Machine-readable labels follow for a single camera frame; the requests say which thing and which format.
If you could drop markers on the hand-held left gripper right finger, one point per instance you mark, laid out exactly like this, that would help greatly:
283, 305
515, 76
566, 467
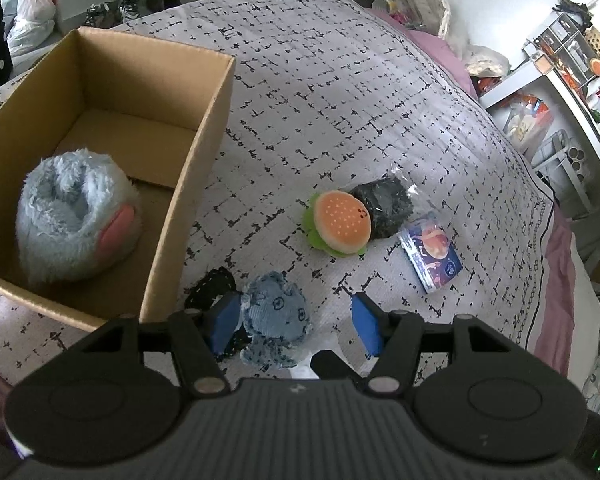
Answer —
367, 325

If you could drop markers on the white shelf unit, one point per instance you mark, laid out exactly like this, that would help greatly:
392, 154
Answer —
565, 90

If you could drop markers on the brown cardboard box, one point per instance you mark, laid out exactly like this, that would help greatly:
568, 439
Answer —
130, 75

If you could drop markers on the dark slipper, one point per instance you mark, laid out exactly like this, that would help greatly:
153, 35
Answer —
172, 1
155, 2

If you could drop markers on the burger plush toy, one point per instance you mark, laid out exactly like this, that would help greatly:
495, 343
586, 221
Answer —
340, 220

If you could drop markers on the white plastic bag red print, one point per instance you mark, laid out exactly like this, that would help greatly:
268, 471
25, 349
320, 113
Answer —
32, 15

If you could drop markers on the light blue fluffy plush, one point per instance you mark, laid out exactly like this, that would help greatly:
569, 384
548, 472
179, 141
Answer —
60, 210

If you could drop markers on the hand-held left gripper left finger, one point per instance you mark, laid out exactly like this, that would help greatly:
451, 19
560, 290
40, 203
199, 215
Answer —
225, 325

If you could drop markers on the blue denim plush toy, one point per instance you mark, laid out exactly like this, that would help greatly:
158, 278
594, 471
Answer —
275, 310

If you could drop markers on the black item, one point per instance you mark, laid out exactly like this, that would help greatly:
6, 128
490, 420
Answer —
385, 205

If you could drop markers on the grey white sneaker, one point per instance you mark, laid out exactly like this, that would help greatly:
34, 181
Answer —
100, 15
129, 6

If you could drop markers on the paper cup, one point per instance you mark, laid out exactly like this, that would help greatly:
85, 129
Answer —
386, 6

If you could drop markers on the white woven bag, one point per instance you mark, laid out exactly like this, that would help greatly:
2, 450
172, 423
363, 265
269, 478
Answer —
436, 5

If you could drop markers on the white crumpled bag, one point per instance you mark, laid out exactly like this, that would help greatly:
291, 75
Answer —
487, 60

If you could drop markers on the black crochet piece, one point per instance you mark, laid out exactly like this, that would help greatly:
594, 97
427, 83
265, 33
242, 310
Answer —
210, 285

